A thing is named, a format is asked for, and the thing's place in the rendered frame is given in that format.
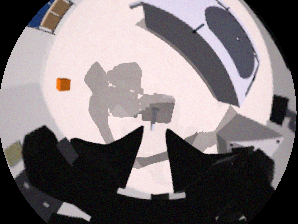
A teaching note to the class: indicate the small orange cube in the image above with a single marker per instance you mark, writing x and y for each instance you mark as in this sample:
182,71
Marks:
63,84

